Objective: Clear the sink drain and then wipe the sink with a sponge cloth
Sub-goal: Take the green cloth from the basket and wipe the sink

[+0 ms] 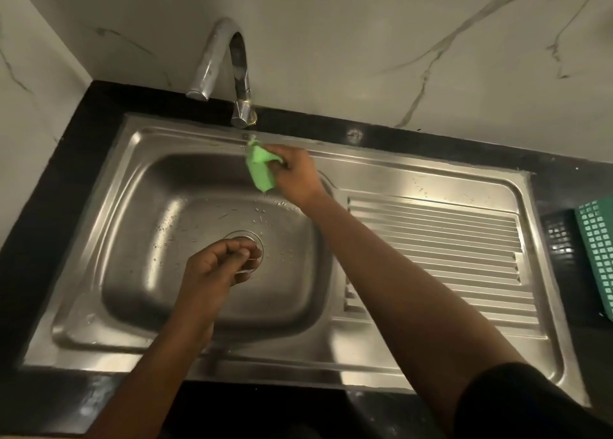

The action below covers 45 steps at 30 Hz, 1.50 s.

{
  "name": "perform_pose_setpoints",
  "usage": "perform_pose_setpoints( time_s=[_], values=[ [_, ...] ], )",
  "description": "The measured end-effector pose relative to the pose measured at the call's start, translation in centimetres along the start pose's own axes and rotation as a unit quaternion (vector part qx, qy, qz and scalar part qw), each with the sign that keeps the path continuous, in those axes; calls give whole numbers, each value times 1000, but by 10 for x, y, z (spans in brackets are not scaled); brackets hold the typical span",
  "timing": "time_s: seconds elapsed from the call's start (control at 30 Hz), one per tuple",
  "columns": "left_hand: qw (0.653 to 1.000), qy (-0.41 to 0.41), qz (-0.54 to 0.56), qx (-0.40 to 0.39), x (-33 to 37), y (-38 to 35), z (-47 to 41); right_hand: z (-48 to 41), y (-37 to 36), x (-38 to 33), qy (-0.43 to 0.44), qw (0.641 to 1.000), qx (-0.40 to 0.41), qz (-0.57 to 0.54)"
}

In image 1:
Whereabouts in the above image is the green cleaning sponge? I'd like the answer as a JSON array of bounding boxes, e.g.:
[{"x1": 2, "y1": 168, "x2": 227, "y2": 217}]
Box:
[{"x1": 245, "y1": 136, "x2": 284, "y2": 194}]

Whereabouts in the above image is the person's left forearm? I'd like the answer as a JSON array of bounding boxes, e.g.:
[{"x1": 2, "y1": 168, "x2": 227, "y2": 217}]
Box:
[{"x1": 84, "y1": 300, "x2": 216, "y2": 439}]

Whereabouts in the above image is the chrome curved faucet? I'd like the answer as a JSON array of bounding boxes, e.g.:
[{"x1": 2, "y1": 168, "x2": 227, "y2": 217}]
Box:
[{"x1": 186, "y1": 18, "x2": 258, "y2": 129}]

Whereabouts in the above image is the black sleeve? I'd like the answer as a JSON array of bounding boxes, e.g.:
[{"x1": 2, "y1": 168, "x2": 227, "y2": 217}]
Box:
[{"x1": 452, "y1": 362, "x2": 613, "y2": 439}]

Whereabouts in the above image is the person's right forearm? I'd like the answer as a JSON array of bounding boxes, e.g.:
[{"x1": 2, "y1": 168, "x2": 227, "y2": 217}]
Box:
[{"x1": 299, "y1": 187, "x2": 527, "y2": 435}]

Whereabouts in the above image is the round metal drain strainer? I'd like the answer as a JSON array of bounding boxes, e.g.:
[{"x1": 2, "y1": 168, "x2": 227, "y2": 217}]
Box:
[{"x1": 223, "y1": 230, "x2": 265, "y2": 276}]

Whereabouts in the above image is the person's left hand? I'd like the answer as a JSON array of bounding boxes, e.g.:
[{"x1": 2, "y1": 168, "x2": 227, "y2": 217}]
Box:
[{"x1": 176, "y1": 238, "x2": 264, "y2": 327}]

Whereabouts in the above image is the green plastic basket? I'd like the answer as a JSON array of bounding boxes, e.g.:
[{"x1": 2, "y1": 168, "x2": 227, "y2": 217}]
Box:
[{"x1": 575, "y1": 199, "x2": 613, "y2": 322}]

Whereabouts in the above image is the person's right hand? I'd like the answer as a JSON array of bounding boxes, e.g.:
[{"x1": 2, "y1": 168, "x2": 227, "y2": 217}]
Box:
[{"x1": 261, "y1": 145, "x2": 332, "y2": 212}]

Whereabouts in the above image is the stainless steel sink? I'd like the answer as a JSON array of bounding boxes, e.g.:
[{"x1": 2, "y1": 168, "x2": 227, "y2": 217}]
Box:
[{"x1": 19, "y1": 113, "x2": 592, "y2": 408}]

